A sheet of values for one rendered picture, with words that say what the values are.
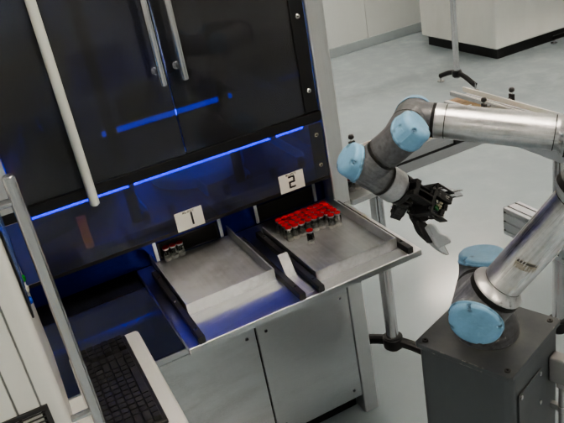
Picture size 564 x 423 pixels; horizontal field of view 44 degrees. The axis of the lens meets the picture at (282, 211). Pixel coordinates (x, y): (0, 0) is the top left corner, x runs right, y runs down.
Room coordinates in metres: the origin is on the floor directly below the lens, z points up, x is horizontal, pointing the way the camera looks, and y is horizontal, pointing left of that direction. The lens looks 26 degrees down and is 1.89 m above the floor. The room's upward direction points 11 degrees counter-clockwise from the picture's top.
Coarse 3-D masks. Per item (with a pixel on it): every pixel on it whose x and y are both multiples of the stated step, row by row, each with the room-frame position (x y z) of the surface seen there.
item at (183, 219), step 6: (186, 210) 1.84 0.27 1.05; (192, 210) 1.85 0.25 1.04; (198, 210) 1.85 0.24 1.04; (174, 216) 1.83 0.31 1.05; (180, 216) 1.83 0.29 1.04; (186, 216) 1.84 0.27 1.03; (198, 216) 1.85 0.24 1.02; (180, 222) 1.83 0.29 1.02; (186, 222) 1.84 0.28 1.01; (198, 222) 1.85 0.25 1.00; (204, 222) 1.86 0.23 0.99; (180, 228) 1.83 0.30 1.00; (186, 228) 1.84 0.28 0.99
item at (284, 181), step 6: (288, 174) 1.97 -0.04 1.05; (294, 174) 1.97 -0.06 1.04; (300, 174) 1.98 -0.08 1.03; (282, 180) 1.96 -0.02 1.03; (288, 180) 1.97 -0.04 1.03; (300, 180) 1.98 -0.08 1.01; (282, 186) 1.96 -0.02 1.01; (288, 186) 1.96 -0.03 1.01; (300, 186) 1.98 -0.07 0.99; (282, 192) 1.96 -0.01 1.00
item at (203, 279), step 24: (216, 240) 1.94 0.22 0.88; (240, 240) 1.86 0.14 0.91; (168, 264) 1.84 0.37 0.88; (192, 264) 1.82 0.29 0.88; (216, 264) 1.79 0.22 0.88; (240, 264) 1.76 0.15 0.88; (264, 264) 1.70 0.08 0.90; (192, 288) 1.68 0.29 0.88; (216, 288) 1.66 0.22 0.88; (240, 288) 1.61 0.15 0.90; (192, 312) 1.56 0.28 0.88
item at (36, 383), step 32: (0, 224) 1.30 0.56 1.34; (0, 256) 1.15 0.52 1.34; (0, 288) 1.14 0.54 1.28; (0, 320) 1.13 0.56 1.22; (32, 320) 1.17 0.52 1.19; (0, 352) 1.12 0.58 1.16; (32, 352) 1.14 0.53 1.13; (0, 384) 1.12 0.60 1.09; (32, 384) 1.14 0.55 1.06; (0, 416) 1.11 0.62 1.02; (32, 416) 1.12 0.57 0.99; (64, 416) 1.15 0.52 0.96
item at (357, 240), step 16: (352, 224) 1.88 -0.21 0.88; (368, 224) 1.82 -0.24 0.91; (272, 240) 1.85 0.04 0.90; (304, 240) 1.84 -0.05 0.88; (320, 240) 1.82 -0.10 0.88; (336, 240) 1.80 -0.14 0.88; (352, 240) 1.78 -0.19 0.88; (368, 240) 1.76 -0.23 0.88; (384, 240) 1.74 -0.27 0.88; (304, 256) 1.74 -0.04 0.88; (320, 256) 1.73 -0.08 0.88; (336, 256) 1.71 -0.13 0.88; (352, 256) 1.64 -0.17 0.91; (368, 256) 1.66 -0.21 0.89; (320, 272) 1.60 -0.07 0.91; (336, 272) 1.62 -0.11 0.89
